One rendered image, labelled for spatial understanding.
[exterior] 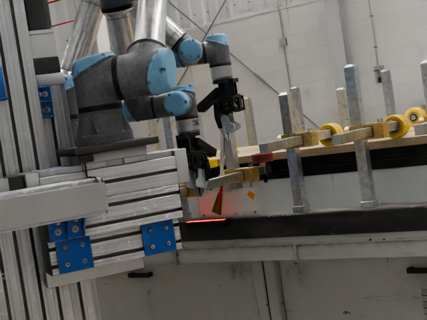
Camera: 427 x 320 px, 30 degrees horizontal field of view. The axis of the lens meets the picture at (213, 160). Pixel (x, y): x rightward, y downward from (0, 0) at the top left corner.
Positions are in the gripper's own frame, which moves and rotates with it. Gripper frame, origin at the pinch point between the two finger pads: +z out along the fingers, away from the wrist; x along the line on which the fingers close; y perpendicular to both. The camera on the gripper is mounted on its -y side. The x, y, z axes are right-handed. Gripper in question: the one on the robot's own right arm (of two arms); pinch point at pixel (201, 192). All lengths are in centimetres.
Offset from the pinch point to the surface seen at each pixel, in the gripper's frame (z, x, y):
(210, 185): -1.6, 1.5, -3.5
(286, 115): -20.6, 21.6, -25.7
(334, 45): -94, -280, -749
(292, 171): -1.5, 20.7, -25.7
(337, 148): -6, 29, -46
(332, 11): -137, -276, -749
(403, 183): 8, 51, -47
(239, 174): -2.5, 1.5, -22.5
